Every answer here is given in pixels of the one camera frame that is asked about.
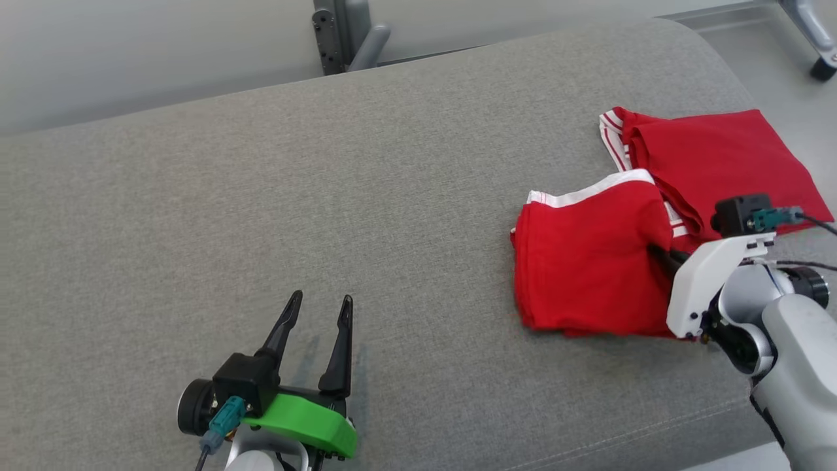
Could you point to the grey metal partition post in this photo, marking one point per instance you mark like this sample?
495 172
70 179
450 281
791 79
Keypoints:
333 33

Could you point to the grey fabric sofa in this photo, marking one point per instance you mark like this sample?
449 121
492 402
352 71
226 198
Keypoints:
327 196

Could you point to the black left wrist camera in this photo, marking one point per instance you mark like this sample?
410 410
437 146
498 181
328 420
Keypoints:
245 383

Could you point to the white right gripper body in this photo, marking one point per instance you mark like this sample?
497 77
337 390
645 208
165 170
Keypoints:
700 281

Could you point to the red shorts with white stripe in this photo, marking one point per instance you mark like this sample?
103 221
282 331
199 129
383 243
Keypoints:
588 261

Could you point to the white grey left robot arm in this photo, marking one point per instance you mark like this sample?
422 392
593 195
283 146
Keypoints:
261 454

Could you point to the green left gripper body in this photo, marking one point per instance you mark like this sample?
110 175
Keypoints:
307 418

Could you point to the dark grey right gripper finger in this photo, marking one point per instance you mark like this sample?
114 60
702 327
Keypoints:
672 268
668 253

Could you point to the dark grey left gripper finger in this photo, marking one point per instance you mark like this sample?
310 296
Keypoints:
282 333
340 353

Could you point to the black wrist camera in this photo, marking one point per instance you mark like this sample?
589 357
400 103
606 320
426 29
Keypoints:
739 214
245 383

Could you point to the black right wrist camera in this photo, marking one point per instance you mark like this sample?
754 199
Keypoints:
739 214

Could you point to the red basketball jersey number 23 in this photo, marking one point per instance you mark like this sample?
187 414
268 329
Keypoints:
719 157

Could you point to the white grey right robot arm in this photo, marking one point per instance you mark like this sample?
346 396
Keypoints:
798 366

